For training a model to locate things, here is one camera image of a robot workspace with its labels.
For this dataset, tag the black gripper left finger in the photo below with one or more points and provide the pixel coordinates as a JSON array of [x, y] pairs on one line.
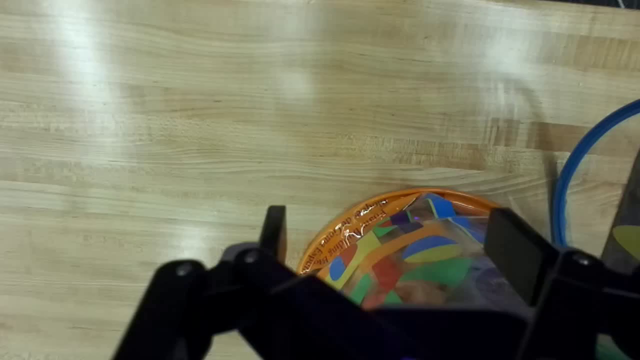
[[272, 231]]

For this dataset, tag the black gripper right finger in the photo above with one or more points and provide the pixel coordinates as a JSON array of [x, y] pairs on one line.
[[517, 252]]

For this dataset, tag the clear round blue-rimmed bag lid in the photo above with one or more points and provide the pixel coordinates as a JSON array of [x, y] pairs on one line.
[[565, 175]]

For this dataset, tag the jar of colourful blocks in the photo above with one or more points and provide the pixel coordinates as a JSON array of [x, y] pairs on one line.
[[412, 267]]

